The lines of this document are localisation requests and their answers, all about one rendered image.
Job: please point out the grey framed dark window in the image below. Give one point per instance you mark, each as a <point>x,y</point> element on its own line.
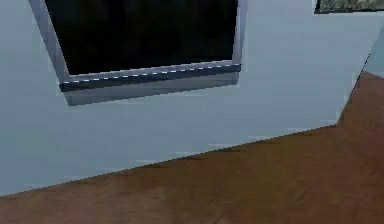
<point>143,33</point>

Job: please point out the black framed wall picture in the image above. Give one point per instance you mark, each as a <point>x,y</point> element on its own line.
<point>350,5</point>

